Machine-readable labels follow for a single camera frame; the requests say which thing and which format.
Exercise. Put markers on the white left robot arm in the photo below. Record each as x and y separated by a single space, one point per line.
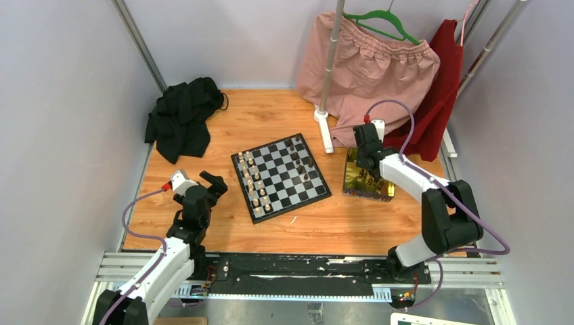
180 255

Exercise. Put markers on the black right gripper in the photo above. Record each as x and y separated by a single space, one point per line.
359 158

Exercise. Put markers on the gold metal tin tray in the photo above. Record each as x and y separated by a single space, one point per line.
355 179

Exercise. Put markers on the black white chessboard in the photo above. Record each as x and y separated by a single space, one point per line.
286 189

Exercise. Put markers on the white rook piece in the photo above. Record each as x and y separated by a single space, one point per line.
256 205

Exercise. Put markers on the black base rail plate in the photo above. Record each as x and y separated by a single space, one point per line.
302 275

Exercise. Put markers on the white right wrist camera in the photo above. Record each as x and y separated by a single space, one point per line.
379 128

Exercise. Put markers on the white rack stand base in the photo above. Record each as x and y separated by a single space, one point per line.
321 118

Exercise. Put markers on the green clothes hanger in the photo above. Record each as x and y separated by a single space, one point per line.
383 22

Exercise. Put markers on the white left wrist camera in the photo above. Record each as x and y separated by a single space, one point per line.
179 183

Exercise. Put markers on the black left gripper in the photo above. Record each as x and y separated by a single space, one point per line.
217 185

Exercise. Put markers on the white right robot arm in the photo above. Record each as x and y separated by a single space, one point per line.
449 215

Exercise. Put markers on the red cloth garment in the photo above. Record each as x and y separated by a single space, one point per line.
433 113

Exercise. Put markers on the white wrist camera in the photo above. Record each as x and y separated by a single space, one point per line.
379 128
179 183

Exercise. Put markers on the silver rack pole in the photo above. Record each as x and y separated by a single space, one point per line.
330 58

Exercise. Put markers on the black cloth garment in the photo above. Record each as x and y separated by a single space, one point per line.
177 123

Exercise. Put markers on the pink cloth garment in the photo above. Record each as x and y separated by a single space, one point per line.
368 69

